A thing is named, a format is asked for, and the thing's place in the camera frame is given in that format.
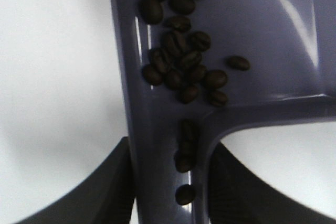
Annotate purple plastic dustpan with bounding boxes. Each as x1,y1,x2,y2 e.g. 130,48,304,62
111,0,335,223

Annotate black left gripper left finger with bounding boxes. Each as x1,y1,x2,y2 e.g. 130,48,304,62
21,137,135,223

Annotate pile of coffee beans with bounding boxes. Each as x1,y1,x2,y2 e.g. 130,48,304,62
138,0,251,206

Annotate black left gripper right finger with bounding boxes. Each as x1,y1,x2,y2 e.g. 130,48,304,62
208,143,335,224

